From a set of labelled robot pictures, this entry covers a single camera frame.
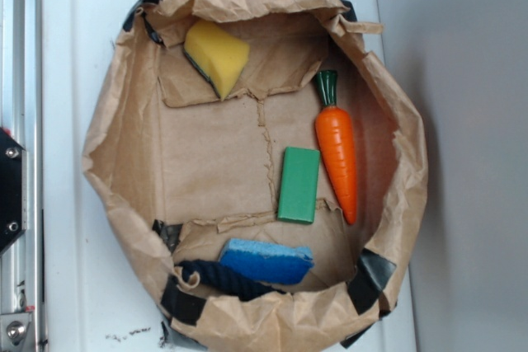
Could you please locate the yellow sponge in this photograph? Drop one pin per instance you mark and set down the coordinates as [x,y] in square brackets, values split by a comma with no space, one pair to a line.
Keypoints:
[218,56]

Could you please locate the black mounting bracket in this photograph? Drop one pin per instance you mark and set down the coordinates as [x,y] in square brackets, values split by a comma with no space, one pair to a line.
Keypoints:
[13,190]

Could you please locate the orange toy carrot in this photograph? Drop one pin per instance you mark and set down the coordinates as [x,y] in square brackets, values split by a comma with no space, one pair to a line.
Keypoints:
[335,135]

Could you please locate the aluminium frame rail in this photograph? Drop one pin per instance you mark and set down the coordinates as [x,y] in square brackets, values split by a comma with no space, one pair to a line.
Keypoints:
[23,323]

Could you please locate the blue sponge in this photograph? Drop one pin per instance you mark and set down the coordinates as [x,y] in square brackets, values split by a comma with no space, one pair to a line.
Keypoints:
[267,262]

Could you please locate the green rectangular block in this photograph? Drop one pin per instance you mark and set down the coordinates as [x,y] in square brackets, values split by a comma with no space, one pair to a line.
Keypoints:
[298,185]

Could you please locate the white plastic tray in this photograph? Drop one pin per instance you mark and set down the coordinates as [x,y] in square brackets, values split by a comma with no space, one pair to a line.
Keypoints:
[95,299]

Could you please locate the brown paper bag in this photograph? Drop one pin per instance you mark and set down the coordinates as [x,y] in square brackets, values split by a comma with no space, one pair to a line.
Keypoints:
[181,172]

